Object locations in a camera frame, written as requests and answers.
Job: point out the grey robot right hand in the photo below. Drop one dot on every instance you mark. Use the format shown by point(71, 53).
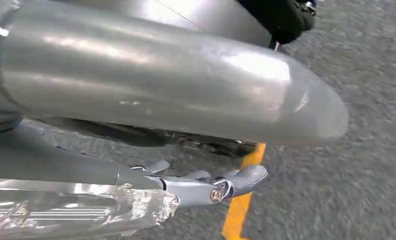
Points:
point(151, 82)

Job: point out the grey robot body panel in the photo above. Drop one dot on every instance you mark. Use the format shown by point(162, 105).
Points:
point(201, 13)

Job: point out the black robot foot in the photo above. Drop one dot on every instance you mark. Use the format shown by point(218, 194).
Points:
point(277, 16)

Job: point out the yellow floor tape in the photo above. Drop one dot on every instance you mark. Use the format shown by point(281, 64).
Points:
point(239, 215)

